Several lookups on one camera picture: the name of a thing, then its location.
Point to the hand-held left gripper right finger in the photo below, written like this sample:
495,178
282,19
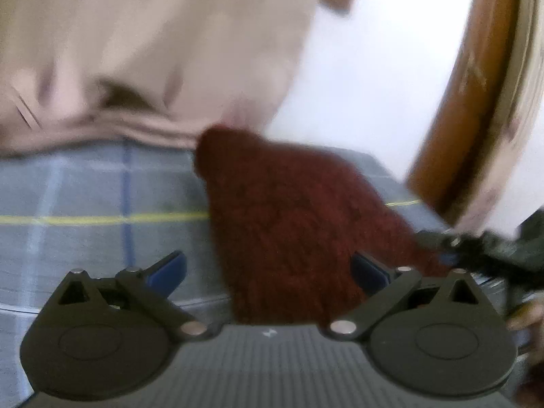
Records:
368,273

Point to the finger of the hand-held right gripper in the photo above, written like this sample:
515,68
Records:
442,244

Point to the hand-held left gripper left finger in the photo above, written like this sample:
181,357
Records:
168,270

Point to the dark red fuzzy garment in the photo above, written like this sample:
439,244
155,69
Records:
293,229

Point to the person's right hand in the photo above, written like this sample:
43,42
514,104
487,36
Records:
526,318

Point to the grey plaid bed sheet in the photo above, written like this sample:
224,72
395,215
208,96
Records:
85,221

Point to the beige blanket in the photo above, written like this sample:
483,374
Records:
140,51

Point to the brown wooden door frame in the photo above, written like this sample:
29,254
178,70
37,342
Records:
480,93

